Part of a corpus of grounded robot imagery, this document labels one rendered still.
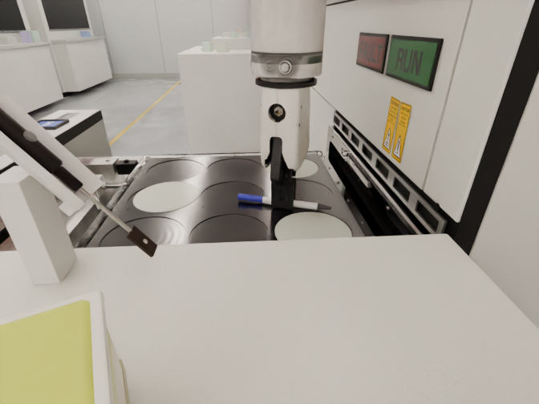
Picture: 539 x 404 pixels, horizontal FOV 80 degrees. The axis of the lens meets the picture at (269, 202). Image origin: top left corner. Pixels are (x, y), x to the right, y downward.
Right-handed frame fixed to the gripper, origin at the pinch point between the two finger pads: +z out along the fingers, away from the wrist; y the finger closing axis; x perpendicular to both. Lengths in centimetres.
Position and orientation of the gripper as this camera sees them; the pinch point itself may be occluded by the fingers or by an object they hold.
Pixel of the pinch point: (283, 191)
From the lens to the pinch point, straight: 46.7
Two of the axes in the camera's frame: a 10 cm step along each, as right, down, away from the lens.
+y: 2.5, -4.7, 8.5
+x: -9.7, -1.2, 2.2
